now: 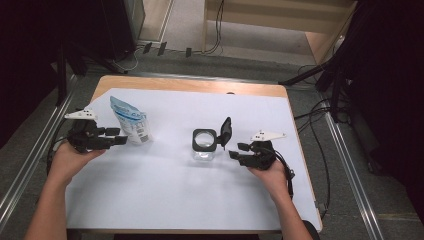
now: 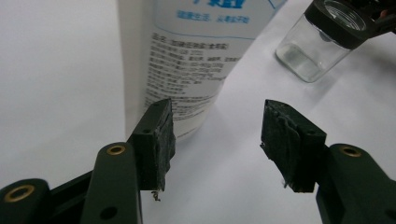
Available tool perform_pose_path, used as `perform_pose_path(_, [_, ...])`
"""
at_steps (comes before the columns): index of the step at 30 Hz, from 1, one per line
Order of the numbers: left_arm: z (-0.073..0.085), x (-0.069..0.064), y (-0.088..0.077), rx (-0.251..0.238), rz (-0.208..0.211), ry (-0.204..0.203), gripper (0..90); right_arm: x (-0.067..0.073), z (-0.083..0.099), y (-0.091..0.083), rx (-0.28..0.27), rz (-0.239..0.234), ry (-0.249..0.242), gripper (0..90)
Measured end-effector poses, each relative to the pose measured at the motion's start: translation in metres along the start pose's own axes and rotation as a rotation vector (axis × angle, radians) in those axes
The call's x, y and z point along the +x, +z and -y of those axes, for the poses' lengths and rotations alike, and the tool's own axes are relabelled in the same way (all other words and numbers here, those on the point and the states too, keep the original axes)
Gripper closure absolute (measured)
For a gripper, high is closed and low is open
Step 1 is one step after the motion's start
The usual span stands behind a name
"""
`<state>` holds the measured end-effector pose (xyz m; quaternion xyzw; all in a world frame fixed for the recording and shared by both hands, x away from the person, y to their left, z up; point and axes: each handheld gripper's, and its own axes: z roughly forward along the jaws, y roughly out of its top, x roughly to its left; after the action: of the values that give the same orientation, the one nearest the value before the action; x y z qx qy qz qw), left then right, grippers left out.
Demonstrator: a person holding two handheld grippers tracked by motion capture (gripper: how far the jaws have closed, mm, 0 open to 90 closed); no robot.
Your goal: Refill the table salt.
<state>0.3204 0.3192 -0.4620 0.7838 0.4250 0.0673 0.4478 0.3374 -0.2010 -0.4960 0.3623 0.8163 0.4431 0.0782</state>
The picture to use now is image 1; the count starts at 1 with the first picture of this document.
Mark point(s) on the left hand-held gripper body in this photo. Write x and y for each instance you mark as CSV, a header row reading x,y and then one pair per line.
x,y
88,140

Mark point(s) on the wooden table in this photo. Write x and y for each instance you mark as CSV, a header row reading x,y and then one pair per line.
x,y
186,84

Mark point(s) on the small black floor block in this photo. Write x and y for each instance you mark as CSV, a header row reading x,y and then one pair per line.
x,y
162,48
147,47
188,52

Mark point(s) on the black metal stand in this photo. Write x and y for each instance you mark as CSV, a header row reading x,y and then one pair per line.
x,y
61,83

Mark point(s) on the black cabinet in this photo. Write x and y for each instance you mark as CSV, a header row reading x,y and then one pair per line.
x,y
116,26

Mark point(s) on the black tripod stand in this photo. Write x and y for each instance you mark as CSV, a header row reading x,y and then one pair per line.
x,y
306,74

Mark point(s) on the metal floor rail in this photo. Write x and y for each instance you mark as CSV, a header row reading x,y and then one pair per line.
x,y
150,74
30,160
354,183

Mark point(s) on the clear jar with black lid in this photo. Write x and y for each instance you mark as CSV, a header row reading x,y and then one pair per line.
x,y
226,131

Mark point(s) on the person's right hand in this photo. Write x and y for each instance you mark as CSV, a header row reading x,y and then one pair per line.
x,y
275,181

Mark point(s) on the dark curtain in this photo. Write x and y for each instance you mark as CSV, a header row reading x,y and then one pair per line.
x,y
23,50
393,83

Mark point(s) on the person's left hand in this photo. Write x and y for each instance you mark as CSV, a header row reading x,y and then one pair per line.
x,y
65,165

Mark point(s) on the white and blue pouch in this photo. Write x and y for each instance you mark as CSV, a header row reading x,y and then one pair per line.
x,y
133,126

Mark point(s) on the black round object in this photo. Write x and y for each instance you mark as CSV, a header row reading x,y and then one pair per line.
x,y
311,233

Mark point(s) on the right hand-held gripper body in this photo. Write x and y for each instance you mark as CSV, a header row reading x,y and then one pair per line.
x,y
261,156

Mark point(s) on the light wooden shelf unit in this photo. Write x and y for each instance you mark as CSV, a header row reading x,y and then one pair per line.
x,y
283,20

